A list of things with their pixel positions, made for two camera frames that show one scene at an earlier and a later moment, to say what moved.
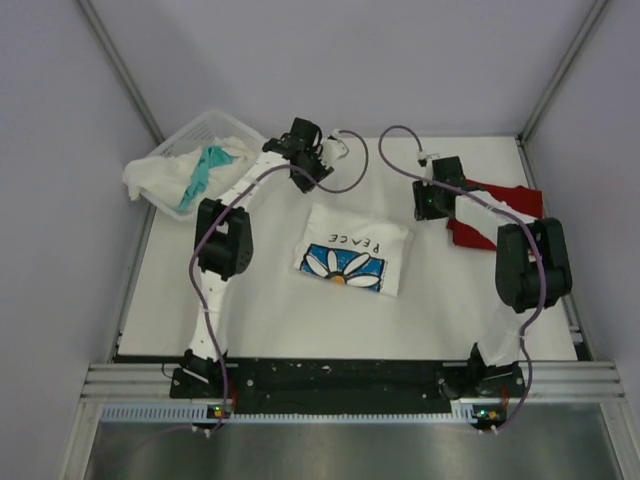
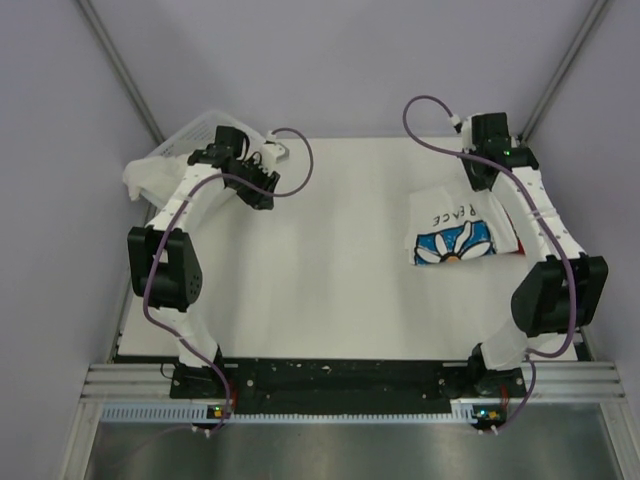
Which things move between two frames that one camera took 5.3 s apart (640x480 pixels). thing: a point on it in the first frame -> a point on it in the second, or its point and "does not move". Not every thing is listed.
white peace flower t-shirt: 350,248 -> 448,225
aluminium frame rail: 549,381 does not move
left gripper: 321,170 -> 256,200
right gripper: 420,212 -> 476,184
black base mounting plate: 347,387 does not move
